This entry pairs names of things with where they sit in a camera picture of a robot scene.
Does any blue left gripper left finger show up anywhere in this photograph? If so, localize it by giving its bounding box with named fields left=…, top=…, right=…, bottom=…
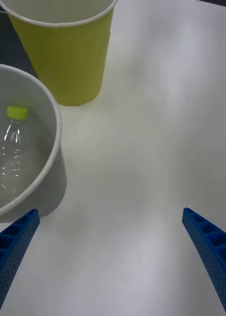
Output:
left=0, top=208, right=41, bottom=316

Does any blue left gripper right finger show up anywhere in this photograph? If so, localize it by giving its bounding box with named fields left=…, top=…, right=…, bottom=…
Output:
left=181, top=207, right=226, bottom=316

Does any clear bottle with green cap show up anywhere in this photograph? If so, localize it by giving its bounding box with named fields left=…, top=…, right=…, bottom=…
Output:
left=0, top=105, right=46, bottom=207

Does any grey plastic waste bin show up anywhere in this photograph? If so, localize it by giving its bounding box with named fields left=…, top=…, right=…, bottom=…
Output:
left=0, top=63, right=68, bottom=224

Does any yellow-green plastic waste bin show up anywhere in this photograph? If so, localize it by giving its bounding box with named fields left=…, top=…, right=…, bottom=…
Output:
left=0, top=0, right=118, bottom=107

